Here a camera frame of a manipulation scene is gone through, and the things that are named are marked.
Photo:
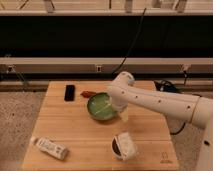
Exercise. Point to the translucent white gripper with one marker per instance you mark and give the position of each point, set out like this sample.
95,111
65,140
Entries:
124,115

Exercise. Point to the green ceramic bowl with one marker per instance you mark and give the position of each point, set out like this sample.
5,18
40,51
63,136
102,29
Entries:
100,108

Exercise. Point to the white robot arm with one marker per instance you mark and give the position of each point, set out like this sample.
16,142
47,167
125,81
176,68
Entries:
189,108

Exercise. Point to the black smartphone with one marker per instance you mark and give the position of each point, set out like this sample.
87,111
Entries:
69,93

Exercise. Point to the white plastic bottle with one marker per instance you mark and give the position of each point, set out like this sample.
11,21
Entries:
47,146

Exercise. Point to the white wall outlet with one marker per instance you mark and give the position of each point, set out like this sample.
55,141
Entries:
99,69

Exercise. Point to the grey wall rail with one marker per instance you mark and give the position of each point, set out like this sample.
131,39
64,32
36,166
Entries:
79,65

